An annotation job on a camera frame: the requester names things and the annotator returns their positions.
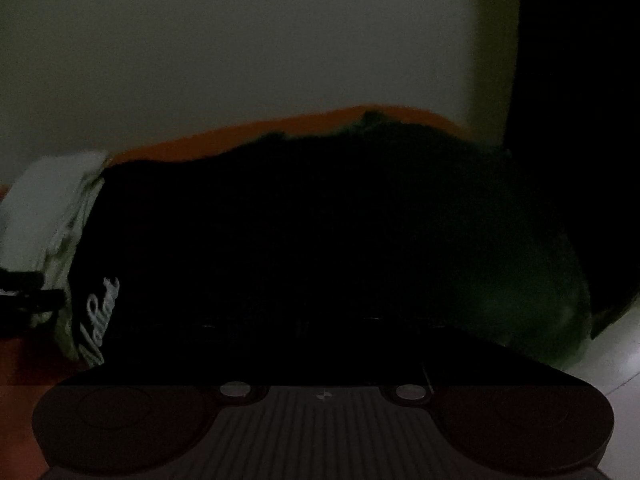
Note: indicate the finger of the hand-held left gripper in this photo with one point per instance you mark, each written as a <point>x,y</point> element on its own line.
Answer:
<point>25,300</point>

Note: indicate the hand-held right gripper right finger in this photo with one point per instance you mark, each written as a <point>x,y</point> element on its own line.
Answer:
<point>410,391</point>

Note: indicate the dark green folded garment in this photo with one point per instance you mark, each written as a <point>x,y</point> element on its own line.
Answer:
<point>550,310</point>

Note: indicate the white folded cloth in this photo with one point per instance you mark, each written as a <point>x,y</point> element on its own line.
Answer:
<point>40,210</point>

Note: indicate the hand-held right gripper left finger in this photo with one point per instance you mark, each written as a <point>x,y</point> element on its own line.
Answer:
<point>235,389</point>

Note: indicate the black garment with white print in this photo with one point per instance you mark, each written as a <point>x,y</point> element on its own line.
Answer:
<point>250,240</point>

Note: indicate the orange blanket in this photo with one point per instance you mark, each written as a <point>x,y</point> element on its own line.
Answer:
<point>200,145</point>

